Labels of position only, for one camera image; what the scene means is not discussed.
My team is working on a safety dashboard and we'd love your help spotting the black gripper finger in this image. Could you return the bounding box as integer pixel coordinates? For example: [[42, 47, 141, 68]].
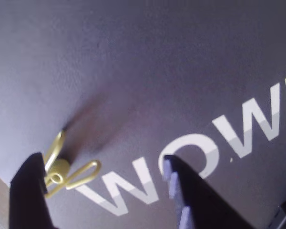
[[163, 154, 253, 229], [9, 152, 61, 229]]

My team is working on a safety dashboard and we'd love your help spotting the grey WOWROBO mat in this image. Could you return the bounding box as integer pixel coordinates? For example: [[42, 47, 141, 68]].
[[0, 0, 286, 229]]

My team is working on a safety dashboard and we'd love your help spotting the yellow-green clothes clip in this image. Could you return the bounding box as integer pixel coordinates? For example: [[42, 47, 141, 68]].
[[43, 128, 102, 199]]

